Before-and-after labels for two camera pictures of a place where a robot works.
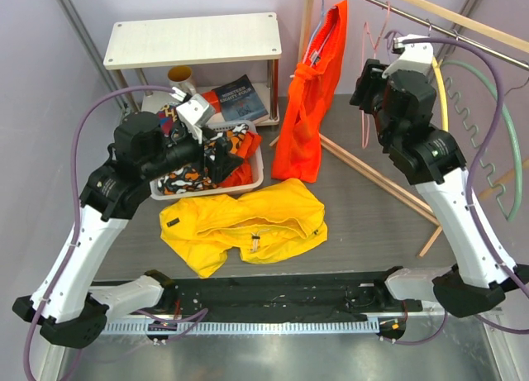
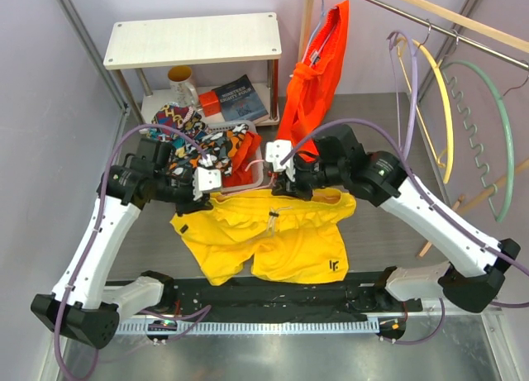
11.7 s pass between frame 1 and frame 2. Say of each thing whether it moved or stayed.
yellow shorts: moved
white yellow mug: stayed
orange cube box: stayed
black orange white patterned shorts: stayed
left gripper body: moved
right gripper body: moved
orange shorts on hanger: stayed
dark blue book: stayed
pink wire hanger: moved
